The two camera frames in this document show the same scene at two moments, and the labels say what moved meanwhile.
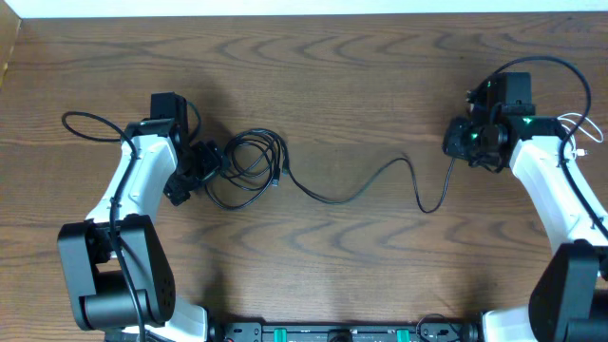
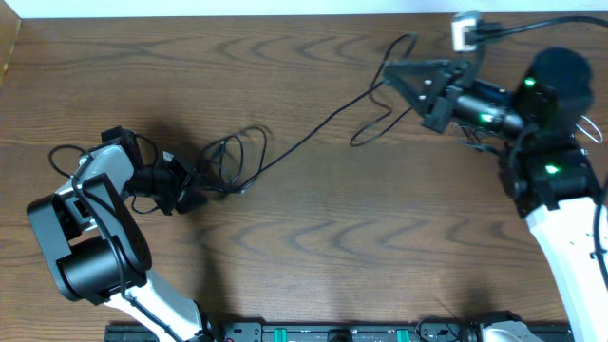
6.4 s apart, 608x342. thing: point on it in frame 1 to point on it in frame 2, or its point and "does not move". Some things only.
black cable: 256,161 to 236,160
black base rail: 347,331 does not move
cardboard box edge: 9,26 does not move
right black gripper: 451,144 to 438,115
